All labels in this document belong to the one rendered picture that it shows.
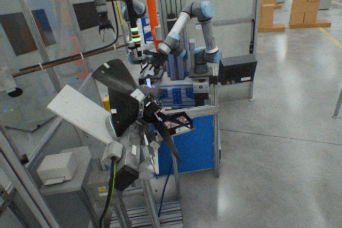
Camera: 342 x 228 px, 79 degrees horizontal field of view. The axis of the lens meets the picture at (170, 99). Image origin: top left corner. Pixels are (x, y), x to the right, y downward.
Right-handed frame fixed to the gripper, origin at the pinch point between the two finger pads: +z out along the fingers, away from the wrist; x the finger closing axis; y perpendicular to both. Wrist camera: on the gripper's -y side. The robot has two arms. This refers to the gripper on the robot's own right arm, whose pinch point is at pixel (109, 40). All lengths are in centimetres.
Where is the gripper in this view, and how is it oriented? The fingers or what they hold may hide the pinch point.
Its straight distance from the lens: 170.9
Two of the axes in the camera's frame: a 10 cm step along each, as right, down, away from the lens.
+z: 1.1, 8.8, 4.7
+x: -9.9, 1.4, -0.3
